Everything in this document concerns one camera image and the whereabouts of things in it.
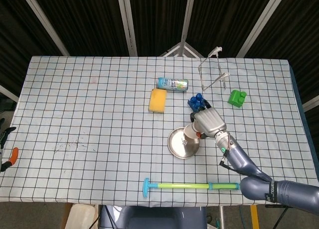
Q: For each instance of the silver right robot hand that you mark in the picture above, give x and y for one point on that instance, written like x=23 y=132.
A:
x=209 y=122

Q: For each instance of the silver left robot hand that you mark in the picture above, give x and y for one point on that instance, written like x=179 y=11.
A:
x=14 y=155

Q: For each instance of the white paper cup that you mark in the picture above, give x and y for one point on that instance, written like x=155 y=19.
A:
x=190 y=133

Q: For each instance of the silver metal bowl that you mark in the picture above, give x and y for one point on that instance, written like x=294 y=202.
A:
x=182 y=151

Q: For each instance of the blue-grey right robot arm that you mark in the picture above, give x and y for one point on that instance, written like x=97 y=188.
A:
x=239 y=159

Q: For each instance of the blue building block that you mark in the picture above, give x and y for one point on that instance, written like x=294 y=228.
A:
x=197 y=100

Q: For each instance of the green building block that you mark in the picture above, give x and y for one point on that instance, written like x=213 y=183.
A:
x=238 y=98

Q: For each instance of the light blue drink can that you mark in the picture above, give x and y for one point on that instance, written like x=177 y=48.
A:
x=172 y=84

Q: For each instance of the yellow sponge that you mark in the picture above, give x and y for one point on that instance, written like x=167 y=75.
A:
x=157 y=100

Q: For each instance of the green and blue water pump toy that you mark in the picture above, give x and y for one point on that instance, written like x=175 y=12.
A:
x=182 y=186

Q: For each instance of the light blue checkered tablecloth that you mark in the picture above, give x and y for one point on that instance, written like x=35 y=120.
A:
x=74 y=114

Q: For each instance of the white plastic jug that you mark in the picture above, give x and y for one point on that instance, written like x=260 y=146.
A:
x=79 y=217

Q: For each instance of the white table leg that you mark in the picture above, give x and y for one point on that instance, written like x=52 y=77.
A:
x=221 y=217

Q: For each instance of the blue-grey robot torso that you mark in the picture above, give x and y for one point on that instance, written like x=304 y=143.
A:
x=154 y=219

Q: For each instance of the black curtain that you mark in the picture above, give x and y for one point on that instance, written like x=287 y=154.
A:
x=87 y=20

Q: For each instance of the white aluminium frame post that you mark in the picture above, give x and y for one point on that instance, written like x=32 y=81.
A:
x=7 y=92
x=261 y=22
x=311 y=103
x=128 y=22
x=188 y=15
x=45 y=22

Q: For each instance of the white triangular frame brace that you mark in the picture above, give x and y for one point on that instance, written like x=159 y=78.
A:
x=184 y=49

